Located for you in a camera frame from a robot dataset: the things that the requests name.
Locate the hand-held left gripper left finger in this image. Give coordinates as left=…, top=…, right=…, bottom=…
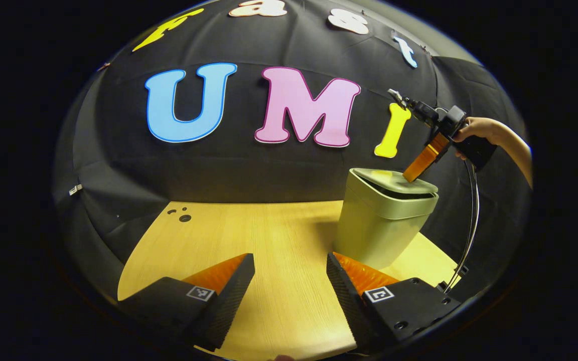
left=117, top=253, right=255, bottom=351

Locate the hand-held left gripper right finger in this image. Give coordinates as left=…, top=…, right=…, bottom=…
left=326, top=252, right=463, bottom=354

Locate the pale green desktop garbage bin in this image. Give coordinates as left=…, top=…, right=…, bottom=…
left=332, top=167, right=440, bottom=270

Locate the wooden desktop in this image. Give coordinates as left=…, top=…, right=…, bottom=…
left=117, top=201, right=460, bottom=361

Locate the black backdrop cloth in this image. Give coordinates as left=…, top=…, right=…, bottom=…
left=53, top=0, right=533, bottom=301

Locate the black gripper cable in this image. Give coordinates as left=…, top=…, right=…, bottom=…
left=442, top=159, right=481, bottom=295

